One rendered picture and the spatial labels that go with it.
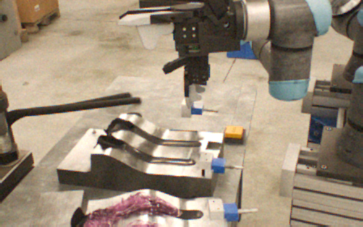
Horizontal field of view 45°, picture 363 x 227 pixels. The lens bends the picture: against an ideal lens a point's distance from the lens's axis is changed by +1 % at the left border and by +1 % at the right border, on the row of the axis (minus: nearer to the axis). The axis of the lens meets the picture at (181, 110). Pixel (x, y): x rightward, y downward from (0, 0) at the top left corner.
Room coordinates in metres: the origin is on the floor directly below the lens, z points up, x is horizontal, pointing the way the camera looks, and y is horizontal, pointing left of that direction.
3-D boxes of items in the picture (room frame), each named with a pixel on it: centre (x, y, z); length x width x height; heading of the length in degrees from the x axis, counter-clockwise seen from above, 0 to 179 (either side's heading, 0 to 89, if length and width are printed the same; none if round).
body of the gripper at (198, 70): (1.40, -0.06, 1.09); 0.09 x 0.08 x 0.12; 76
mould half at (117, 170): (1.21, 0.13, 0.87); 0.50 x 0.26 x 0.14; 76
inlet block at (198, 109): (1.40, -0.07, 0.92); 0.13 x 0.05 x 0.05; 76
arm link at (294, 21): (0.75, -0.21, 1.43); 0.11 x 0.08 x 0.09; 94
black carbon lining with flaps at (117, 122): (1.20, 0.12, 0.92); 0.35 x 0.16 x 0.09; 76
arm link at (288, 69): (0.77, -0.21, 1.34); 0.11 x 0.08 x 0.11; 4
